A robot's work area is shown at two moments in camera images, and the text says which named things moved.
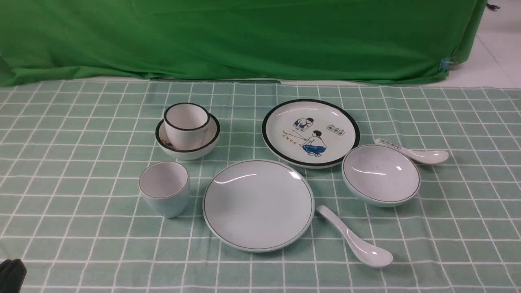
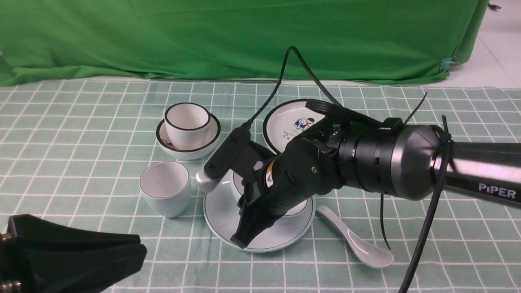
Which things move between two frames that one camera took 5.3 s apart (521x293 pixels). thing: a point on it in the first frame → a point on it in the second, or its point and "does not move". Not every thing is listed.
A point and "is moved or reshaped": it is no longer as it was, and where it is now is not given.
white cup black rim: (186, 124) does not move
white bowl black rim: (209, 145) does not move
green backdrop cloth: (354, 41) does not move
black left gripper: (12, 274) → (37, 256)
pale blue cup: (164, 185) does not move
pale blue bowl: (380, 176) is moved or reshaped
